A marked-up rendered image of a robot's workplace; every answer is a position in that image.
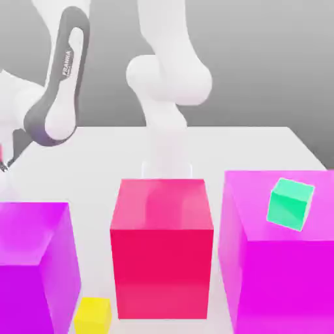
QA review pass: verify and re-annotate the small green cube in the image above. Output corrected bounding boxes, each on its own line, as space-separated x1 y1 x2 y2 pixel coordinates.
266 177 316 233

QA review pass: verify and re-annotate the small yellow cube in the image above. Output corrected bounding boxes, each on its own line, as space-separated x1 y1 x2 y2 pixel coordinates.
73 296 114 334

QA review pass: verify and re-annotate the large red box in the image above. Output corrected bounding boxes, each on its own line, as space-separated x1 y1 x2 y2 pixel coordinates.
109 178 215 321

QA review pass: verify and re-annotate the large magenta box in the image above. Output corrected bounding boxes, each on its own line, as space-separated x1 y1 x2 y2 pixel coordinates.
217 170 334 334

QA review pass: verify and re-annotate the large purple box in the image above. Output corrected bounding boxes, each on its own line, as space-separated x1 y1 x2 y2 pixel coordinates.
0 202 82 334

